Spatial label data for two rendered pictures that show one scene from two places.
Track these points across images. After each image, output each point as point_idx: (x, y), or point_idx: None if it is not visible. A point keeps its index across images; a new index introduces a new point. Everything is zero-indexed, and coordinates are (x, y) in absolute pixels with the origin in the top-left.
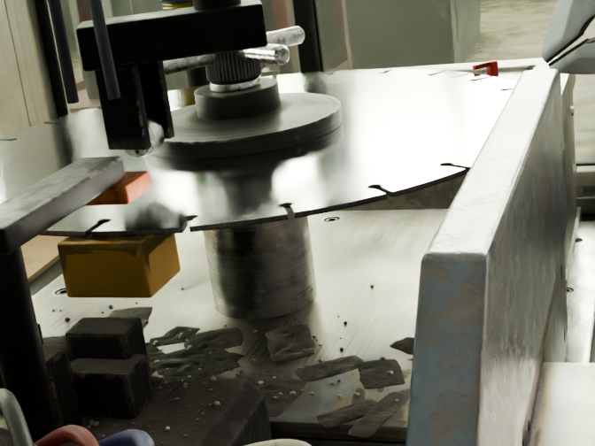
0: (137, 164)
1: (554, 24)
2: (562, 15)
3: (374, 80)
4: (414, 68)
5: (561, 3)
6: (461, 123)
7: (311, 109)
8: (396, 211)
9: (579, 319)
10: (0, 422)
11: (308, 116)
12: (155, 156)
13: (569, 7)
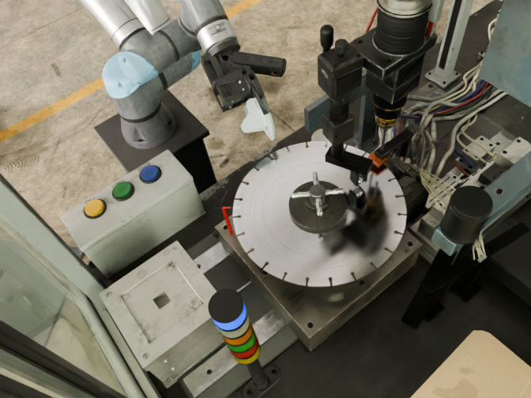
0: (353, 200)
1: (273, 129)
2: (273, 126)
3: (252, 227)
4: (137, 347)
5: (273, 125)
6: (280, 167)
7: (303, 189)
8: (246, 261)
9: (215, 249)
10: (408, 159)
11: (308, 185)
12: (347, 203)
13: (273, 123)
